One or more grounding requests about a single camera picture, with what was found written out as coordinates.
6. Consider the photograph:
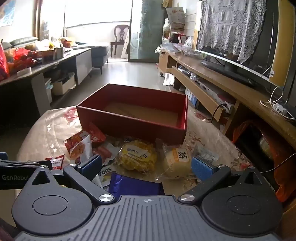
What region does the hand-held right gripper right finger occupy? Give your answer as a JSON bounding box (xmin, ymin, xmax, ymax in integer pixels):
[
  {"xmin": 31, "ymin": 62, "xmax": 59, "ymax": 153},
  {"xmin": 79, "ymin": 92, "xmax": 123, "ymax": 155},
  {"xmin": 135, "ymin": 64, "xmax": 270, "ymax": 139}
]
[{"xmin": 178, "ymin": 156, "xmax": 272, "ymax": 205}]

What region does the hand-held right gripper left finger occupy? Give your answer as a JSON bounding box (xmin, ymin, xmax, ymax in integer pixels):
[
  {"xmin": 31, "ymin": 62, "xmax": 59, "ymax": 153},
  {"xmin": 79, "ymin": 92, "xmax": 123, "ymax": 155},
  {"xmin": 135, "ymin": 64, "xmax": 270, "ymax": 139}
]
[{"xmin": 23, "ymin": 155, "xmax": 115, "ymax": 205}]

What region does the small silver sauce packet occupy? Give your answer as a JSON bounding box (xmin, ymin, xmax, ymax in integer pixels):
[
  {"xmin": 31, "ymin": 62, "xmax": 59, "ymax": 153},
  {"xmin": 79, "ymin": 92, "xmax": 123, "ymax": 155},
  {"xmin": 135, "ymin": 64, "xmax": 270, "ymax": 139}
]
[{"xmin": 193, "ymin": 146, "xmax": 220, "ymax": 166}]

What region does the white wafer packet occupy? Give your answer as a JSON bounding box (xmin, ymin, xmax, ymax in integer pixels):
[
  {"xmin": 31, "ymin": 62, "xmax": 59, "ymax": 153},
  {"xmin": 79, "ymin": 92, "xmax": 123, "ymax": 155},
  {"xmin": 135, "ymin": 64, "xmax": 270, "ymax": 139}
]
[{"xmin": 96, "ymin": 166, "xmax": 121, "ymax": 188}]

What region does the silver sausage packet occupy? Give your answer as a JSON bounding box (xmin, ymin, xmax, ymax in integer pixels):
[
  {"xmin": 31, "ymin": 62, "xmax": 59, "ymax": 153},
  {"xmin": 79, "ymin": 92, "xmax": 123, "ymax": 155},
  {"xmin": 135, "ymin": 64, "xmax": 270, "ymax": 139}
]
[{"xmin": 92, "ymin": 142, "xmax": 121, "ymax": 166}]

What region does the orange label cake packet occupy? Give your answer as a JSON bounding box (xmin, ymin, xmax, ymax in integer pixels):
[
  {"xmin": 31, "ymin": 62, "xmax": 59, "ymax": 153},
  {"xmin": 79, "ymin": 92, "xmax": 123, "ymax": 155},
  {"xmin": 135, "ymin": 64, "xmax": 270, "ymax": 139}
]
[{"xmin": 159, "ymin": 144, "xmax": 193, "ymax": 179}]

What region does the red snack packet white print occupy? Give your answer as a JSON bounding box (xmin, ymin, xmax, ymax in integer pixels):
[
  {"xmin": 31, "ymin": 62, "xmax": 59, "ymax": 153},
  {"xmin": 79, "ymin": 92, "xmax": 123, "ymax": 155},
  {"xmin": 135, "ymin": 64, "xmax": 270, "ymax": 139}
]
[{"xmin": 80, "ymin": 122, "xmax": 107, "ymax": 149}]

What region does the yellow label pastry packet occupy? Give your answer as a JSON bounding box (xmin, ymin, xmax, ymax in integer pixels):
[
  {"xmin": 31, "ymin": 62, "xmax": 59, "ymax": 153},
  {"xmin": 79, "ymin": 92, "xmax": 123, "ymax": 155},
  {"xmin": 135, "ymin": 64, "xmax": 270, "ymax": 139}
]
[{"xmin": 115, "ymin": 138, "xmax": 160, "ymax": 175}]

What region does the blue foil packet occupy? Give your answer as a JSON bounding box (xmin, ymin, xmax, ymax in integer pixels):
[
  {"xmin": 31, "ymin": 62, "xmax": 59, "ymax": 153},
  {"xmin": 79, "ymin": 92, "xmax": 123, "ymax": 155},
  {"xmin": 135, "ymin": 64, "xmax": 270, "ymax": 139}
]
[{"xmin": 108, "ymin": 173, "xmax": 165, "ymax": 196}]

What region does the red cardboard box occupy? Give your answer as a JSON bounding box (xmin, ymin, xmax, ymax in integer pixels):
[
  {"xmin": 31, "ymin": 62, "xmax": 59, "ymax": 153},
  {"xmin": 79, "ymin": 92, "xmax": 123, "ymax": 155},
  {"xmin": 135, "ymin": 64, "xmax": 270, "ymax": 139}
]
[{"xmin": 76, "ymin": 83, "xmax": 188, "ymax": 142}]

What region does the blue white carton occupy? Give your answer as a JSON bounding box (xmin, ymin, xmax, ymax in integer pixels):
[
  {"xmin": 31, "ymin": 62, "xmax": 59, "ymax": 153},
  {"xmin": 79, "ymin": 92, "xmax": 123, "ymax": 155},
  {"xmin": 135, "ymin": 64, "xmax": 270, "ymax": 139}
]
[{"xmin": 185, "ymin": 89, "xmax": 199, "ymax": 107}]

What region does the long white box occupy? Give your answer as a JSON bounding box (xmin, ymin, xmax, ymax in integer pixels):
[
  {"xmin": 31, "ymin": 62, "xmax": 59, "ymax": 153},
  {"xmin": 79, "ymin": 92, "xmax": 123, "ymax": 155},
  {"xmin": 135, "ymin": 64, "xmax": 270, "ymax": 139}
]
[{"xmin": 196, "ymin": 79, "xmax": 234, "ymax": 112}]

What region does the orange plastic bag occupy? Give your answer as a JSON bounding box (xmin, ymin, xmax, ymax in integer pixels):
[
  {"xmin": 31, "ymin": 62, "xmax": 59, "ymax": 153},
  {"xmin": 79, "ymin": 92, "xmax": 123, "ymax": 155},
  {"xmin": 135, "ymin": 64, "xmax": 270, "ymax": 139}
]
[{"xmin": 232, "ymin": 120, "xmax": 296, "ymax": 202}]

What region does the white storage box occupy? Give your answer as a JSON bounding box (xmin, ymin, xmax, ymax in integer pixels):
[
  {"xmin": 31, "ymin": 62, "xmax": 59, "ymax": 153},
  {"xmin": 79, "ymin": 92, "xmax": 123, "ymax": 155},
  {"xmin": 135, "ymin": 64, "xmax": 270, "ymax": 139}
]
[{"xmin": 52, "ymin": 73, "xmax": 75, "ymax": 95}]

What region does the wooden television cabinet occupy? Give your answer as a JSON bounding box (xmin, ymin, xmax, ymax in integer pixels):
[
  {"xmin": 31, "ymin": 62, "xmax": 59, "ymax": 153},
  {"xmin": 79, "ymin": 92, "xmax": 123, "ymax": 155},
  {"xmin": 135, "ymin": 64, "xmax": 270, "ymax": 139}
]
[{"xmin": 158, "ymin": 50, "xmax": 296, "ymax": 163}]

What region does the white bag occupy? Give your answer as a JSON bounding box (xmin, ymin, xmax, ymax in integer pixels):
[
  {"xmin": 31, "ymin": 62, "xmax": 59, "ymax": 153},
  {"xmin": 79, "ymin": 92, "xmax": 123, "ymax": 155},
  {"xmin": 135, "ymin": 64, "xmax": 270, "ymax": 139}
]
[{"xmin": 163, "ymin": 73, "xmax": 174, "ymax": 86}]

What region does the white power strip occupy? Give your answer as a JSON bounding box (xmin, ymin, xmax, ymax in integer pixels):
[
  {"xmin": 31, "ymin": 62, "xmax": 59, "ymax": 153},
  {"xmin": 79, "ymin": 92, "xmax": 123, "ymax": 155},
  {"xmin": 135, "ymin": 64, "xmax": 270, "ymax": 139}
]
[{"xmin": 273, "ymin": 103, "xmax": 287, "ymax": 114}]

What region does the red plastic bag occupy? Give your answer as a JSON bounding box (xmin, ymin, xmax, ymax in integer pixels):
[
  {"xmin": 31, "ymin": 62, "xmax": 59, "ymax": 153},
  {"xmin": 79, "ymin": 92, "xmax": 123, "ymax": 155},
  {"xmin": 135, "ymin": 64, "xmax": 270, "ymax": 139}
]
[{"xmin": 13, "ymin": 47, "xmax": 37, "ymax": 67}]

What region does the long dark desk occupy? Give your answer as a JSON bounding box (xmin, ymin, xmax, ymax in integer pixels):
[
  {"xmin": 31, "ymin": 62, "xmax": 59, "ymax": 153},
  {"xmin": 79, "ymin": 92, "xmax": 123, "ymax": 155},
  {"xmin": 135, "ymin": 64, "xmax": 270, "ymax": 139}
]
[{"xmin": 0, "ymin": 47, "xmax": 93, "ymax": 116}]

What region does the flat screen television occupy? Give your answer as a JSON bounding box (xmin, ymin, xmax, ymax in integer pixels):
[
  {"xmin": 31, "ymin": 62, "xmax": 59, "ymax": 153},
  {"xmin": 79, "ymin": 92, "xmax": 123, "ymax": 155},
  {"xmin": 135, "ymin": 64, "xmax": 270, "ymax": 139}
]
[{"xmin": 193, "ymin": 0, "xmax": 296, "ymax": 87}]

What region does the white board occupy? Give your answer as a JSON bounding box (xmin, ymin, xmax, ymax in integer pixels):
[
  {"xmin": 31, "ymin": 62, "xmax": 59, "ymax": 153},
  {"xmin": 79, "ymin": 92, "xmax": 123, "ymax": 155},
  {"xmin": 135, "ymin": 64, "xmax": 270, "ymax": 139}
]
[{"xmin": 121, "ymin": 30, "xmax": 130, "ymax": 61}]

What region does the dark wooden chair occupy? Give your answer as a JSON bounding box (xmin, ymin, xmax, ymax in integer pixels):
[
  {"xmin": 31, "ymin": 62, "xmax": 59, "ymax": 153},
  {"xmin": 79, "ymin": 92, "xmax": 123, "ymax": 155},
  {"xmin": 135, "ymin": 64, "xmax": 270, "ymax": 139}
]
[{"xmin": 110, "ymin": 24, "xmax": 130, "ymax": 57}]

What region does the white lace cloth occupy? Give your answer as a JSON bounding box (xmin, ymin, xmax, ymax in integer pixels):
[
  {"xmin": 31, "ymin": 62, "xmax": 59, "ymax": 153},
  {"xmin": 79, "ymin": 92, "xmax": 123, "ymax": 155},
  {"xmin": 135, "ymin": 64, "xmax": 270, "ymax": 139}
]
[{"xmin": 198, "ymin": 0, "xmax": 270, "ymax": 64}]

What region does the sliding glass door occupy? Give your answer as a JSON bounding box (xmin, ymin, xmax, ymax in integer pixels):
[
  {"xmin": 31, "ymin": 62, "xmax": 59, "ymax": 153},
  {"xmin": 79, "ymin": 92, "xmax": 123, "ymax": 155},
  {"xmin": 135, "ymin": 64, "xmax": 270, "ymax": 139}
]
[{"xmin": 128, "ymin": 0, "xmax": 167, "ymax": 63}]

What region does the black cable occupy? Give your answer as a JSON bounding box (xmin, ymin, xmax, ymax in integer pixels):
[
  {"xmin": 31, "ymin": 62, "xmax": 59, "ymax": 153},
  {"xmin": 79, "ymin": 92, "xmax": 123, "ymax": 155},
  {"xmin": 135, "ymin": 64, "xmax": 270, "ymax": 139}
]
[{"xmin": 211, "ymin": 103, "xmax": 228, "ymax": 123}]

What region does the white cable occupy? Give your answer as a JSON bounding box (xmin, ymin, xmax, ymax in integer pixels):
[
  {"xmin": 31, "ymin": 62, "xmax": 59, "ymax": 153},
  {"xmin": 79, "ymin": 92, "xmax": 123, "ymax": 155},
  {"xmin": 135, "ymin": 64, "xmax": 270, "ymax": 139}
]
[{"xmin": 260, "ymin": 86, "xmax": 296, "ymax": 121}]

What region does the wall poster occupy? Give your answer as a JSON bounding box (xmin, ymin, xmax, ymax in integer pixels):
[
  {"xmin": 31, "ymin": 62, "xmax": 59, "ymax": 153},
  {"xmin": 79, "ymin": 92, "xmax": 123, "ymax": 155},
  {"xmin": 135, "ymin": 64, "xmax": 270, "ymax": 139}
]
[{"xmin": 0, "ymin": 0, "xmax": 16, "ymax": 27}]

